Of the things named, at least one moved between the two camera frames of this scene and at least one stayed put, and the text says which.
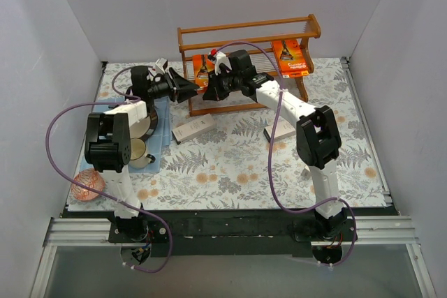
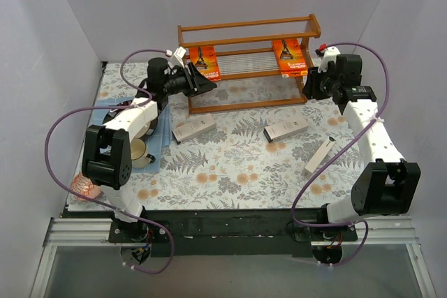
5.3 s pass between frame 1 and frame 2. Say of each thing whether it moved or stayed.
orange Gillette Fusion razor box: stayed
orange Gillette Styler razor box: moved
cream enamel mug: stayed
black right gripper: moved
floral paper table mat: stayed
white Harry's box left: stayed
